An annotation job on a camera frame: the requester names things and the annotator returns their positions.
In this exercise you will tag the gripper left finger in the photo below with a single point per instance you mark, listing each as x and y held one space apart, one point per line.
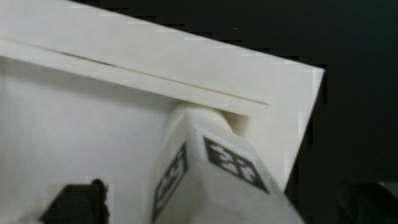
78 205

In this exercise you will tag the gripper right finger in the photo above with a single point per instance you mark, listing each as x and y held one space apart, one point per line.
368 203

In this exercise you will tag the white square table top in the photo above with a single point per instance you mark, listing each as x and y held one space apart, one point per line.
83 113

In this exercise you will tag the white L-shaped obstacle fence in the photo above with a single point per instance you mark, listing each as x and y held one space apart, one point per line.
114 48

